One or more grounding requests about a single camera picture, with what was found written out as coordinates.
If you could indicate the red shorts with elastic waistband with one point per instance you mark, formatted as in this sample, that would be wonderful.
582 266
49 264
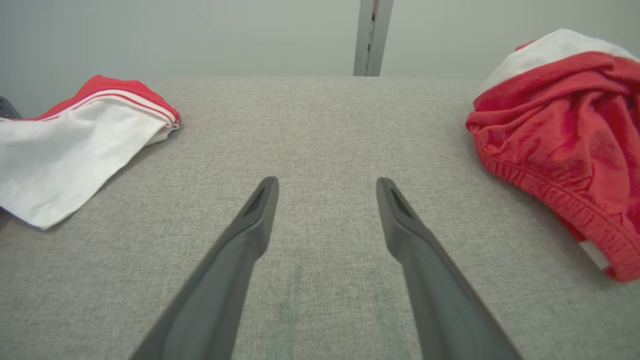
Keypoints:
550 125

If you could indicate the red basketball jersey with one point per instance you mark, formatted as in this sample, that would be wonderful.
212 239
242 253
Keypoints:
60 160

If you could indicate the grey chair base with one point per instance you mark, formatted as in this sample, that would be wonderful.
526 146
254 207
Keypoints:
6 110

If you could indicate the grey partition post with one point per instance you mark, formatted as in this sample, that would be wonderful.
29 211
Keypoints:
372 40

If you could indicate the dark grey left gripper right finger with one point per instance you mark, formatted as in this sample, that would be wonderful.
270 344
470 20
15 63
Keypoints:
440 290

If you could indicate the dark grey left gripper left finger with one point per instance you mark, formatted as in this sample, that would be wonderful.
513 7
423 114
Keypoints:
220 280

